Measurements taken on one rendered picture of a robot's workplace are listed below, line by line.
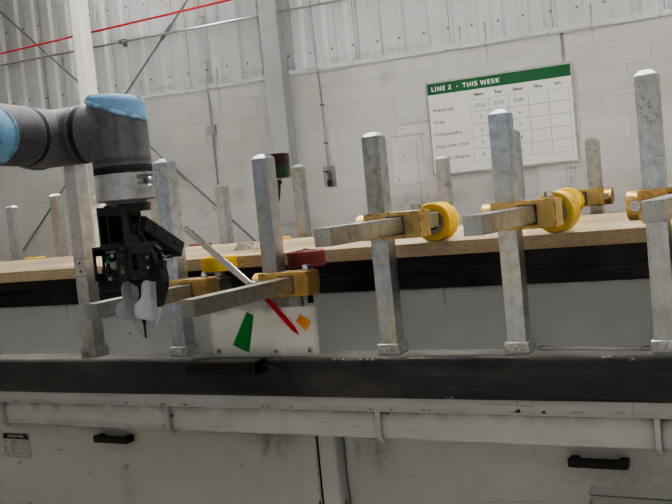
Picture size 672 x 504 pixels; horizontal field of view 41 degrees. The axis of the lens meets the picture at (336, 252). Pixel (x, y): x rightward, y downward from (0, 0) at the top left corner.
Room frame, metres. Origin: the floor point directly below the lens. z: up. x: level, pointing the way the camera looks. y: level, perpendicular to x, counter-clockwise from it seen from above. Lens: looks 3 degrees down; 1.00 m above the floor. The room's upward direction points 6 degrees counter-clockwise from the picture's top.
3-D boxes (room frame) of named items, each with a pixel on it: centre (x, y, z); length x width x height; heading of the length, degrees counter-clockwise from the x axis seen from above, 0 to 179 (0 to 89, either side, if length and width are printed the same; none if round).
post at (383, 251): (1.71, -0.09, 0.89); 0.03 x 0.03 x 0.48; 62
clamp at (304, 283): (1.82, 0.11, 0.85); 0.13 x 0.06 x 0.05; 62
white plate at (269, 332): (1.82, 0.17, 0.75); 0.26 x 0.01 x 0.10; 62
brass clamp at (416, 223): (1.70, -0.11, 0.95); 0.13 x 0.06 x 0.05; 62
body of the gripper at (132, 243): (1.39, 0.32, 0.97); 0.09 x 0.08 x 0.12; 153
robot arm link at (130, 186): (1.39, 0.31, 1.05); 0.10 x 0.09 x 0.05; 63
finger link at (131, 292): (1.40, 0.33, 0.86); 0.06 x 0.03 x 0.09; 153
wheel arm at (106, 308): (1.84, 0.36, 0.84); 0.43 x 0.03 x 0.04; 152
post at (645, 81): (1.47, -0.53, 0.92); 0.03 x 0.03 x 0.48; 62
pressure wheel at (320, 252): (1.87, 0.06, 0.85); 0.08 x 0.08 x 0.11
